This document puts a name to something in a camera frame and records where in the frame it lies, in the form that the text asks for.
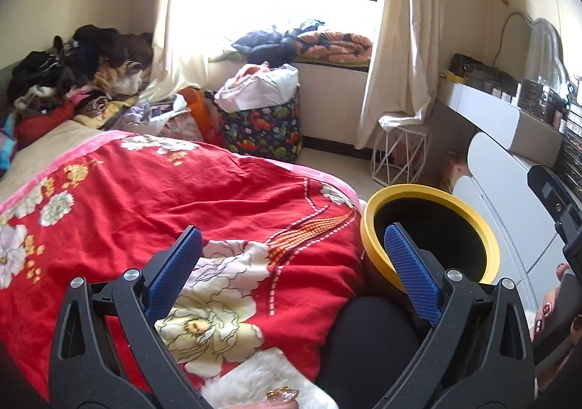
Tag orange bag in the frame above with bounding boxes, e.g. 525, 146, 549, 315
179, 86, 223, 147

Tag pile of dark clothes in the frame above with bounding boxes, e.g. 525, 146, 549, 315
6, 24, 154, 123

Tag yellow rimmed black trash bin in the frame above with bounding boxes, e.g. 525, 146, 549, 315
360, 184, 501, 293

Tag cream curtain right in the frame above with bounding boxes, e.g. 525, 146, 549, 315
355, 0, 441, 149

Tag cream curtain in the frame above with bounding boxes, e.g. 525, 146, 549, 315
139, 0, 224, 103
355, 0, 441, 149

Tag white wire side table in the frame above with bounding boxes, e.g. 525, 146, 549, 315
371, 124, 432, 187

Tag red floral blanket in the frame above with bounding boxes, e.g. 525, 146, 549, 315
1, 133, 363, 395

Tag dark jacket on sill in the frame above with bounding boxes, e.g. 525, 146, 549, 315
231, 19, 324, 67

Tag orange patterned folded quilt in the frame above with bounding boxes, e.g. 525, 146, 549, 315
295, 31, 373, 66

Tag vanity mirror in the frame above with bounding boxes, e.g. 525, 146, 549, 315
492, 10, 572, 99

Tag white clothes in basket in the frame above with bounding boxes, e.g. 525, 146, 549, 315
214, 61, 299, 113

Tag white vanity desk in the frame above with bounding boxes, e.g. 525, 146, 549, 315
437, 79, 564, 313

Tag cream curtain left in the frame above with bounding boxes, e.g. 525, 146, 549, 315
139, 0, 224, 103

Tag dinosaur print laundry basket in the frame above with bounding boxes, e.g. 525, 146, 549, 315
218, 88, 303, 163

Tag floral patterned cushion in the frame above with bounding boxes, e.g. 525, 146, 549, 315
159, 112, 203, 142

